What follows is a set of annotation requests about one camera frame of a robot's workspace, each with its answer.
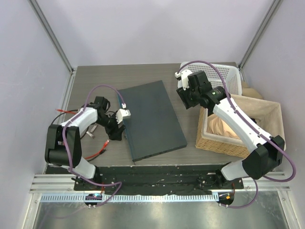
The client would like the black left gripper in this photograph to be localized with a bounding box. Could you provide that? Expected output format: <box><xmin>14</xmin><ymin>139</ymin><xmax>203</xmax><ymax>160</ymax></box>
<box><xmin>95</xmin><ymin>112</ymin><xmax>125</xmax><ymax>141</ymax></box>

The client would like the black network cable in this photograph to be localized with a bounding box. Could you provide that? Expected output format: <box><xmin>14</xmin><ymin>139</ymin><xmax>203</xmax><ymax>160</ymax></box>
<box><xmin>49</xmin><ymin>111</ymin><xmax>107</xmax><ymax>156</ymax></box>

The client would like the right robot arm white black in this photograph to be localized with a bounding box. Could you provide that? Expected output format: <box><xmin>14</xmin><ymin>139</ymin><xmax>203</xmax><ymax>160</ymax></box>
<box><xmin>175</xmin><ymin>70</ymin><xmax>285</xmax><ymax>188</ymax></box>

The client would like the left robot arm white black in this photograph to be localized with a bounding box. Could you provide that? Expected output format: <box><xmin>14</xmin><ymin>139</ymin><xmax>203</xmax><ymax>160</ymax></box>
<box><xmin>44</xmin><ymin>96</ymin><xmax>131</xmax><ymax>190</ymax></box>

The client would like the peach hat in basket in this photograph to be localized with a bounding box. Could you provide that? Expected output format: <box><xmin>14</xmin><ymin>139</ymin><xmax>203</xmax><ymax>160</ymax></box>
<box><xmin>207</xmin><ymin>114</ymin><xmax>240</xmax><ymax>139</ymax></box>

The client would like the wicker basket with fabric liner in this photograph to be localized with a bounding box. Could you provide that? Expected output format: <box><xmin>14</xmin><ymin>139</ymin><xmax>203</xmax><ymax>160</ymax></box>
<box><xmin>195</xmin><ymin>94</ymin><xmax>285</xmax><ymax>158</ymax></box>

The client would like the white perforated plastic basket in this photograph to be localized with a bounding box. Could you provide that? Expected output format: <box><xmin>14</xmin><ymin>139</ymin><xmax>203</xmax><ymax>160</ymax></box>
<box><xmin>182</xmin><ymin>62</ymin><xmax>242</xmax><ymax>95</ymax></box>

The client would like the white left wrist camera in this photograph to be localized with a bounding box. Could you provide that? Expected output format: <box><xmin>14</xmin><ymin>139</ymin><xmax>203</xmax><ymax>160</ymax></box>
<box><xmin>115</xmin><ymin>103</ymin><xmax>131</xmax><ymax>124</ymax></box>

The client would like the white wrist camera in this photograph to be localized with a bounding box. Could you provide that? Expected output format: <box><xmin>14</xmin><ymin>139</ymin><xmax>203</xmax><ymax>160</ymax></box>
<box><xmin>175</xmin><ymin>69</ymin><xmax>193</xmax><ymax>91</ymax></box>
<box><xmin>115</xmin><ymin>103</ymin><xmax>131</xmax><ymax>124</ymax></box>

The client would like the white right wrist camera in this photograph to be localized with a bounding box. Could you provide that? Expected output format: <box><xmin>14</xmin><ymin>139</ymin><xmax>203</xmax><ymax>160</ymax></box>
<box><xmin>175</xmin><ymin>69</ymin><xmax>193</xmax><ymax>91</ymax></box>

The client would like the dark network switch box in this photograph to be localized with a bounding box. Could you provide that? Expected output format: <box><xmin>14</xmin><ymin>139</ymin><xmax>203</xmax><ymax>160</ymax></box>
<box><xmin>119</xmin><ymin>81</ymin><xmax>187</xmax><ymax>162</ymax></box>

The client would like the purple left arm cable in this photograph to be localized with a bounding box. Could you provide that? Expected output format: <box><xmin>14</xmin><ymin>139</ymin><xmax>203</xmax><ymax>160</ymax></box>
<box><xmin>42</xmin><ymin>83</ymin><xmax>127</xmax><ymax>219</ymax></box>

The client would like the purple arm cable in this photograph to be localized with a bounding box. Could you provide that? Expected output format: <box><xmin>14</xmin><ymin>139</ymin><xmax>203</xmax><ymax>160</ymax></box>
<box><xmin>42</xmin><ymin>83</ymin><xmax>127</xmax><ymax>219</ymax></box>
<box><xmin>176</xmin><ymin>60</ymin><xmax>297</xmax><ymax>208</ymax></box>

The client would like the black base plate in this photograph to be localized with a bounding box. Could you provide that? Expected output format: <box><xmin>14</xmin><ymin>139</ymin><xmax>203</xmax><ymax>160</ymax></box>
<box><xmin>45</xmin><ymin>164</ymin><xmax>246</xmax><ymax>191</ymax></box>

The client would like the aluminium rail frame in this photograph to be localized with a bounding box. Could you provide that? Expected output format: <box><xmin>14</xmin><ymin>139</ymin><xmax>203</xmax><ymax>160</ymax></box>
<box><xmin>22</xmin><ymin>166</ymin><xmax>300</xmax><ymax>229</ymax></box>

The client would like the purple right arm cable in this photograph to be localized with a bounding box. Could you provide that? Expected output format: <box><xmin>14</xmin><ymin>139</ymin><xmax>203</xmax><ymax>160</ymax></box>
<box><xmin>176</xmin><ymin>60</ymin><xmax>297</xmax><ymax>208</ymax></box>

